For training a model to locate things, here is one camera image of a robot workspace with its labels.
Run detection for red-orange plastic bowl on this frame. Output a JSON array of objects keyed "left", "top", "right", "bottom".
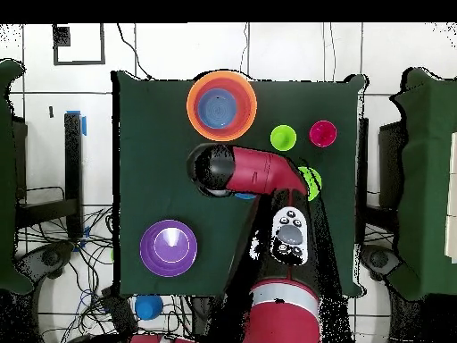
[{"left": 192, "top": 77, "right": 253, "bottom": 138}]

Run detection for purple plastic bowl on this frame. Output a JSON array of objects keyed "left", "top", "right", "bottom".
[{"left": 139, "top": 219, "right": 198, "bottom": 278}]

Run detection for orange plastic bowl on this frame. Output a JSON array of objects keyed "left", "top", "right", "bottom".
[{"left": 186, "top": 70, "right": 258, "bottom": 143}]

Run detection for dark green tablecloth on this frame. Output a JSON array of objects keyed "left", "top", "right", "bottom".
[{"left": 111, "top": 70, "right": 369, "bottom": 299}]

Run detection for green plastic cup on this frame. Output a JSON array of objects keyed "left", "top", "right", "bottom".
[{"left": 270, "top": 124, "right": 298, "bottom": 152}]

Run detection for green plastic bowl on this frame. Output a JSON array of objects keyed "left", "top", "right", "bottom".
[{"left": 297, "top": 166, "right": 323, "bottom": 202}]

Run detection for crimson pink plastic cup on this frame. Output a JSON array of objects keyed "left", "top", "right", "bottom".
[{"left": 308, "top": 120, "right": 338, "bottom": 148}]

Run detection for blue plastic cup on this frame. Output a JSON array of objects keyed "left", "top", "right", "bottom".
[{"left": 134, "top": 295, "right": 164, "bottom": 322}]

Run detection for black furniture panel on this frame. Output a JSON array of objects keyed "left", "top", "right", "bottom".
[
  {"left": 12, "top": 115, "right": 29, "bottom": 201},
  {"left": 378, "top": 121, "right": 406, "bottom": 208}
]

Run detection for dark grey office chair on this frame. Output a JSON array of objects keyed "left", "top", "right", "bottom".
[
  {"left": 15, "top": 240, "right": 76, "bottom": 287},
  {"left": 360, "top": 244, "right": 403, "bottom": 281}
]

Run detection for black box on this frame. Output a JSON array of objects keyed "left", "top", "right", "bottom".
[{"left": 101, "top": 287, "right": 139, "bottom": 337}]

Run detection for green cloth side table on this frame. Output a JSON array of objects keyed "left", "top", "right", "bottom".
[
  {"left": 0, "top": 58, "right": 35, "bottom": 296},
  {"left": 388, "top": 67, "right": 457, "bottom": 301}
]

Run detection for beige boxes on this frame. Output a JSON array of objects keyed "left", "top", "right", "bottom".
[{"left": 444, "top": 131, "right": 457, "bottom": 264}]

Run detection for black post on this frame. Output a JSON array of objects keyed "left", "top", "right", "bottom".
[{"left": 357, "top": 117, "right": 370, "bottom": 201}]

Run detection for thin black cable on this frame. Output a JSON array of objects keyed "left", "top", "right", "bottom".
[
  {"left": 116, "top": 22, "right": 155, "bottom": 80},
  {"left": 322, "top": 22, "right": 336, "bottom": 81},
  {"left": 239, "top": 22, "right": 250, "bottom": 74}
]

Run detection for black frame with blue tape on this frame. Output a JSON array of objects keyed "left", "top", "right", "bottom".
[{"left": 15, "top": 111, "right": 87, "bottom": 239}]

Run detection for tangle of cables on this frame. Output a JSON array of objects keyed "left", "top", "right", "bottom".
[{"left": 17, "top": 185, "right": 201, "bottom": 343}]

